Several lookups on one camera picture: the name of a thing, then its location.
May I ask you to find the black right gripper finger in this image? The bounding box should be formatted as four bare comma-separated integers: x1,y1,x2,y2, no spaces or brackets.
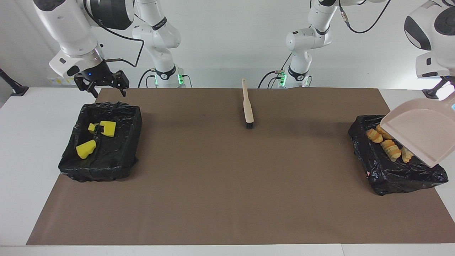
74,79,99,98
112,70,129,97

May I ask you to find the beige hand brush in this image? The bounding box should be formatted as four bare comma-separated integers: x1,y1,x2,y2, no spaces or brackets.
241,78,255,129

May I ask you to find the orange brown foam chunk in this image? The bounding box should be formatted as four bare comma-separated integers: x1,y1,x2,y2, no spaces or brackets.
366,128,384,144

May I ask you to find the beige plastic dustpan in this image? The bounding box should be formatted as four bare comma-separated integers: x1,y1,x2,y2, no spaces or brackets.
380,94,455,168

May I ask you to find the black bag lined bin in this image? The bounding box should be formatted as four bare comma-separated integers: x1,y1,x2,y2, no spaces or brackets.
58,102,143,182
348,113,449,196

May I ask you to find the brown table mat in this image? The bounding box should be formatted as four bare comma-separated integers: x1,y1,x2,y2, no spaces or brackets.
26,88,455,246

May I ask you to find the black right base cable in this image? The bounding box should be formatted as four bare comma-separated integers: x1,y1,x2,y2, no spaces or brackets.
138,69,157,88

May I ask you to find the black base cable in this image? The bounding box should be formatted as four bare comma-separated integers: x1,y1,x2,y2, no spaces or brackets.
258,70,285,89
138,69,157,88

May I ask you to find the white wall power box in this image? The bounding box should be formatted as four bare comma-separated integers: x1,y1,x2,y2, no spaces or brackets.
46,68,85,86

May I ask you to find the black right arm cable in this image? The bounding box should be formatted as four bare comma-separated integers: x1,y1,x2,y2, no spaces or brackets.
84,0,145,68

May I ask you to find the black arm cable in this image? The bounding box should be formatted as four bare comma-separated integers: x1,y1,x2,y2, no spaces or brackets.
338,0,391,34
84,0,145,68

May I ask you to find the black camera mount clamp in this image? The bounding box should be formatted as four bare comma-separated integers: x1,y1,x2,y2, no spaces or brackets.
0,68,29,96
422,76,449,99

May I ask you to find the black left base cable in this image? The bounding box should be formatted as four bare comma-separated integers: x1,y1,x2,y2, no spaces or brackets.
258,70,285,89

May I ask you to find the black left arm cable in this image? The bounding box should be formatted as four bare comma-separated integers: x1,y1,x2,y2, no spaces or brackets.
338,0,391,34

